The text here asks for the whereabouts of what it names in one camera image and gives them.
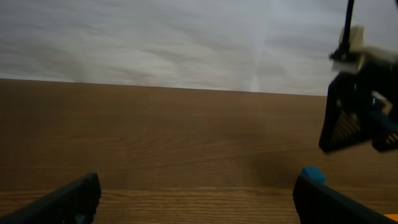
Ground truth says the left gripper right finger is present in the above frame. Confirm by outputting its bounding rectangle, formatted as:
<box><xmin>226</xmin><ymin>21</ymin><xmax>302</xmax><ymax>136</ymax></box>
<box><xmin>292</xmin><ymin>175</ymin><xmax>398</xmax><ymax>224</ymax></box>

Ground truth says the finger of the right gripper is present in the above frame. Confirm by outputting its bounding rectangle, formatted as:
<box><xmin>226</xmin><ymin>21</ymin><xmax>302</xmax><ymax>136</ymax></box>
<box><xmin>318</xmin><ymin>73</ymin><xmax>374</xmax><ymax>154</ymax></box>
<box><xmin>371</xmin><ymin>119</ymin><xmax>398</xmax><ymax>153</ymax></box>

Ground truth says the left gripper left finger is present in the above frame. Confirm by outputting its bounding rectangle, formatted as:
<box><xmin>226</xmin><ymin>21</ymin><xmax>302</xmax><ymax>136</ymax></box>
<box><xmin>0</xmin><ymin>172</ymin><xmax>102</xmax><ymax>224</ymax></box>

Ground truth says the blue cube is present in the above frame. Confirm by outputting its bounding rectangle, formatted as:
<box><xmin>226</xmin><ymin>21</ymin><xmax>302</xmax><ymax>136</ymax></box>
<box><xmin>300</xmin><ymin>166</ymin><xmax>326</xmax><ymax>185</ymax></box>

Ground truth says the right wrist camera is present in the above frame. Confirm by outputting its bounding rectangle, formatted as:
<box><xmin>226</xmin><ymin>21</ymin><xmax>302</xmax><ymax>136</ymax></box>
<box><xmin>330</xmin><ymin>25</ymin><xmax>398</xmax><ymax>75</ymax></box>

